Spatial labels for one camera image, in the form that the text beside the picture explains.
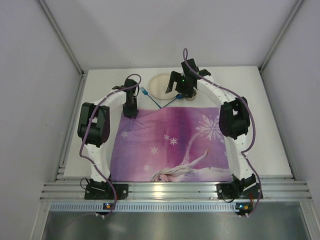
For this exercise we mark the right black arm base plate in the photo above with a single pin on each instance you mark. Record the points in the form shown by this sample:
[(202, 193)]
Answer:
[(229, 191)]

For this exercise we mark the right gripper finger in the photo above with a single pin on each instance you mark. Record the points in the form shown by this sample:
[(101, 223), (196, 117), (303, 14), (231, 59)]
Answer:
[(186, 94), (175, 77)]

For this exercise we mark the cream round plate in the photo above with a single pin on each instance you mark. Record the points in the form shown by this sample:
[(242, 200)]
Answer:
[(158, 85)]

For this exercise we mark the grey slotted cable duct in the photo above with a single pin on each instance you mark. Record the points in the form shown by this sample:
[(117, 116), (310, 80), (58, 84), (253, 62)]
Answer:
[(148, 207)]

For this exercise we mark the purple pink printed cloth mat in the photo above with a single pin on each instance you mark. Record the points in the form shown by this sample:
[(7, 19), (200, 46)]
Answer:
[(172, 144)]

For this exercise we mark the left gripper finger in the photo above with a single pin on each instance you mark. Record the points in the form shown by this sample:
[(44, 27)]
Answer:
[(134, 111), (126, 111)]

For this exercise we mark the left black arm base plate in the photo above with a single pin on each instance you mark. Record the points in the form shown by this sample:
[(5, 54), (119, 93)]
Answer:
[(105, 192)]

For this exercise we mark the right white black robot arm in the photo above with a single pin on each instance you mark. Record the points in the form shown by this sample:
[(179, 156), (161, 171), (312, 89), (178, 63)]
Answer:
[(236, 123)]

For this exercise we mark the blue plastic spoon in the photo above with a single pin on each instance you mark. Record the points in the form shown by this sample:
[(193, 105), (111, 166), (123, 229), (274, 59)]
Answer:
[(177, 97)]

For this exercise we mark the blue plastic fork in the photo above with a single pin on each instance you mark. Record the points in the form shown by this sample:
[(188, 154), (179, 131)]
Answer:
[(145, 92)]

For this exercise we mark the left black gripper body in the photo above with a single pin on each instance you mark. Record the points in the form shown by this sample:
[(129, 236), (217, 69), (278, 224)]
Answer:
[(130, 110)]

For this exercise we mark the small beige cup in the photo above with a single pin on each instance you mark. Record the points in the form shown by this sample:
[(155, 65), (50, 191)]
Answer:
[(190, 99)]

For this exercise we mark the aluminium rail frame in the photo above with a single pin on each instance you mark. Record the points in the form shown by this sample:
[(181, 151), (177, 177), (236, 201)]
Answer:
[(275, 189)]

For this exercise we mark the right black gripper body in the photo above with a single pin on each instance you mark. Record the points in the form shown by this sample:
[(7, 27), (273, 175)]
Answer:
[(176, 77)]

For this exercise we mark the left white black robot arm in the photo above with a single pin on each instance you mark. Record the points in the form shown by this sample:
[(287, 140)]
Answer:
[(94, 125)]

